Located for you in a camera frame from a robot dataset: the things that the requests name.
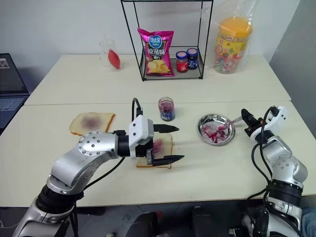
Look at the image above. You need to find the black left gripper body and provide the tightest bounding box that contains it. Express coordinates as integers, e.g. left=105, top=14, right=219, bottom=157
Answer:
left=136, top=138, right=155, bottom=165

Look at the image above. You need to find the clear drinking glass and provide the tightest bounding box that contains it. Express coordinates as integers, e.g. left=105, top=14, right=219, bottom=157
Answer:
left=99, top=39, right=116, bottom=72

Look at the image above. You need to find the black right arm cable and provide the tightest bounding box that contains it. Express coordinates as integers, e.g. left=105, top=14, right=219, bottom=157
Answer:
left=246, top=105, right=278, bottom=203

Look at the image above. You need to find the blue denim trouser leg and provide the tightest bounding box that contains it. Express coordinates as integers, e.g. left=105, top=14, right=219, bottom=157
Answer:
left=302, top=207, right=316, bottom=237

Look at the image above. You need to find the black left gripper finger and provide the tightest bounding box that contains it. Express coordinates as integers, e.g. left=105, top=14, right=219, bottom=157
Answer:
left=153, top=124, right=180, bottom=133
left=151, top=155, right=185, bottom=166

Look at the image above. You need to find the round metal plate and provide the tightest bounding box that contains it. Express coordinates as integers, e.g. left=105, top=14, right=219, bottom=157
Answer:
left=197, top=113, right=236, bottom=147

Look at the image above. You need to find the open blue-label jam jar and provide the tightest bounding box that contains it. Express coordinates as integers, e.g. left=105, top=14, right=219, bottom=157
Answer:
left=158, top=97, right=176, bottom=122

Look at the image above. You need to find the red lid jar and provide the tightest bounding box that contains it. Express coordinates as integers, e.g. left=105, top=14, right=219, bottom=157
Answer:
left=175, top=51, right=188, bottom=73

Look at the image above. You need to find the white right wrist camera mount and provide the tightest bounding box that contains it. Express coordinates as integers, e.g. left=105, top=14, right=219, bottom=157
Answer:
left=265, top=105, right=289, bottom=131

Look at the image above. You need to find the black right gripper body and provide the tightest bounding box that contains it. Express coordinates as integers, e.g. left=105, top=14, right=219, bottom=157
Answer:
left=244, top=118, right=266, bottom=139

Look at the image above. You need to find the candy tub in bag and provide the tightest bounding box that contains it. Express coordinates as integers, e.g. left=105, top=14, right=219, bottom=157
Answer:
left=201, top=0, right=255, bottom=75

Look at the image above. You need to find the blue lid jar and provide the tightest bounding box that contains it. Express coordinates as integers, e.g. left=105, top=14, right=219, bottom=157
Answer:
left=186, top=48, right=198, bottom=71

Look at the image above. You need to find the dark grey laptop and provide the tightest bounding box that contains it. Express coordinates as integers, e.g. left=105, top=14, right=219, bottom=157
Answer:
left=0, top=53, right=30, bottom=129

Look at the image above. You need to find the jam-stained white bread slice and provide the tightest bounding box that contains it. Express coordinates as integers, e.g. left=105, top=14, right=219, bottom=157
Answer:
left=135, top=134, right=173, bottom=170
left=70, top=112, right=117, bottom=136

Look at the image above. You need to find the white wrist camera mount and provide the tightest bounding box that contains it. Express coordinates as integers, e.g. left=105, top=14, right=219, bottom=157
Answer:
left=128, top=115, right=155, bottom=161
left=265, top=105, right=289, bottom=131

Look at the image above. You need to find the black wire rack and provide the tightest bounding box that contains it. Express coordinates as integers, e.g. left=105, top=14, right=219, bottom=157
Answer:
left=120, top=0, right=205, bottom=81

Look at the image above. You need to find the dark rounded shape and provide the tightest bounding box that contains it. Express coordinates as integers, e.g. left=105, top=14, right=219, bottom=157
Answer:
left=128, top=213, right=161, bottom=237

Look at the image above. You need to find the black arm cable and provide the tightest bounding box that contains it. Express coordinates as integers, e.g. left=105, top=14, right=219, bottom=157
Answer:
left=246, top=105, right=278, bottom=203
left=69, top=97, right=144, bottom=237

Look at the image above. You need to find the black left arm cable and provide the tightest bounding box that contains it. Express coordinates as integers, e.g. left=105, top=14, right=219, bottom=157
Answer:
left=69, top=97, right=144, bottom=237

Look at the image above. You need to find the red bulb with white tube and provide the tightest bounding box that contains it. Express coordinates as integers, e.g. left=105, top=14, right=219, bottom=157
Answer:
left=100, top=23, right=122, bottom=70

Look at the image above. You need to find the metal spoon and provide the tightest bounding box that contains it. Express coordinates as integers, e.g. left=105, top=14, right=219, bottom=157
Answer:
left=217, top=116, right=244, bottom=131

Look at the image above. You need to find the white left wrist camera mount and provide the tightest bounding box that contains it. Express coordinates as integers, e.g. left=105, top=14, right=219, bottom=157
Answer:
left=128, top=115, right=155, bottom=161

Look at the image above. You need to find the orange-lid candy jar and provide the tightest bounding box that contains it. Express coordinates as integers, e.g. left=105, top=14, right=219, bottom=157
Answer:
left=212, top=16, right=253, bottom=74

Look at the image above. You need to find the pink potato chips bag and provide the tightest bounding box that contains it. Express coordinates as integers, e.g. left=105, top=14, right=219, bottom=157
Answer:
left=137, top=28, right=175, bottom=78

